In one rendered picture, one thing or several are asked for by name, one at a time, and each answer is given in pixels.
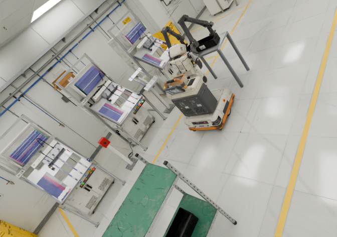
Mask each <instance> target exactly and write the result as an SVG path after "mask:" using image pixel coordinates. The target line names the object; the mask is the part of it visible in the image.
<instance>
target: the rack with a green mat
mask: <svg viewBox="0 0 337 237"><path fill-rule="evenodd" d="M135 156H136V157H137V158H138V159H139V160H141V161H142V162H143V163H144V164H146V165H145V167H144V169H143V170H142V172H141V174H140V175H139V177H138V178H137V180H136V182H135V183H134V185H133V187H132V188H131V190H130V191H129V193H128V195H127V196H126V198H125V200H124V201H123V203H122V204H121V206H120V208H119V209H118V211H117V213H116V214H115V216H114V218H113V219H112V221H111V222H110V224H109V226H108V227H107V229H106V231H105V232H104V234H103V235H102V237H148V236H149V235H150V233H151V231H152V229H153V227H154V225H155V223H156V221H157V219H158V217H159V215H160V213H161V212H162V210H163V208H164V206H165V204H166V202H167V200H168V198H169V196H170V194H171V192H172V191H173V189H174V188H175V189H176V190H178V191H179V192H180V193H182V194H183V197H182V199H181V201H180V203H179V205H178V207H177V209H176V211H175V213H174V215H173V217H172V219H171V221H170V223H169V225H168V227H167V229H166V231H165V233H164V235H163V237H165V236H166V234H167V232H168V230H169V228H170V226H171V224H172V222H173V220H174V218H175V216H176V214H177V211H178V209H179V208H180V207H181V208H183V209H185V210H187V211H189V212H191V213H193V215H195V216H196V217H197V218H198V222H197V224H196V226H195V228H194V231H193V233H192V235H191V237H209V235H210V232H211V230H212V227H213V225H214V222H215V220H216V217H217V215H218V212H220V213H221V214H222V215H223V216H225V217H226V218H227V219H228V220H229V221H231V222H232V223H233V224H234V225H236V224H237V221H236V220H234V219H233V218H232V217H231V216H230V215H229V214H227V213H226V212H225V211H224V210H223V209H222V208H221V207H219V206H218V205H217V204H216V203H215V202H214V201H213V200H211V199H210V198H209V197H208V196H207V195H206V194H205V193H203V192H202V191H201V190H200V189H199V188H198V187H197V186H195V185H194V184H193V183H192V182H191V181H190V180H189V179H187V178H186V177H185V176H184V175H183V174H182V173H181V172H179V171H178V170H177V169H176V168H175V167H174V166H172V165H171V164H170V163H169V162H168V161H164V163H163V164H164V165H165V166H166V167H167V168H165V167H162V166H159V165H155V164H152V163H149V162H148V161H147V160H146V159H144V158H143V157H142V156H141V155H139V154H138V153H136V154H135ZM179 178H180V179H182V180H183V181H184V182H185V183H186V184H187V185H189V186H190V187H191V188H192V189H193V190H194V191H196V192H197V193H198V194H199V195H200V196H201V197H203V199H205V200H206V201H205V200H202V199H200V198H197V197H195V196H192V195H190V194H187V193H186V192H184V191H183V190H182V189H181V188H179V187H178V186H177V185H176V183H177V181H178V179H179Z"/></svg>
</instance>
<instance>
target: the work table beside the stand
mask: <svg viewBox="0 0 337 237"><path fill-rule="evenodd" d="M219 37H220V39H219V41H218V43H217V45H216V46H213V47H211V48H209V49H206V50H204V51H201V52H199V53H198V55H199V56H198V58H200V59H201V60H202V61H203V63H204V64H205V66H206V67H207V68H208V70H209V71H210V73H211V74H212V75H213V77H214V78H215V79H217V76H216V75H215V73H214V72H213V70H212V69H211V67H210V66H209V65H208V63H207V62H206V60H205V59H204V58H203V56H205V55H208V54H210V53H213V52H215V51H217V52H218V53H219V55H220V57H221V58H222V60H223V61H224V63H225V64H226V66H227V67H228V69H229V70H230V72H231V73H232V75H233V76H234V78H235V80H236V81H237V83H238V84H239V86H240V87H241V88H242V87H243V84H242V82H241V81H240V79H239V78H238V76H237V74H236V73H235V71H234V70H233V68H232V67H231V65H230V63H229V62H228V60H227V59H226V57H225V56H224V54H223V52H222V51H221V49H220V47H221V45H222V44H223V42H224V39H225V37H227V38H228V40H229V42H230V43H231V45H232V47H233V48H234V50H235V52H236V53H237V55H238V57H239V58H240V60H241V62H242V63H243V65H244V67H245V68H246V70H247V71H249V70H250V69H249V67H248V65H247V63H246V62H245V60H244V58H243V57H242V55H241V53H240V52H239V50H238V48H237V46H236V45H235V43H234V41H233V40H232V38H231V36H230V35H229V33H228V31H225V32H223V33H221V34H219Z"/></svg>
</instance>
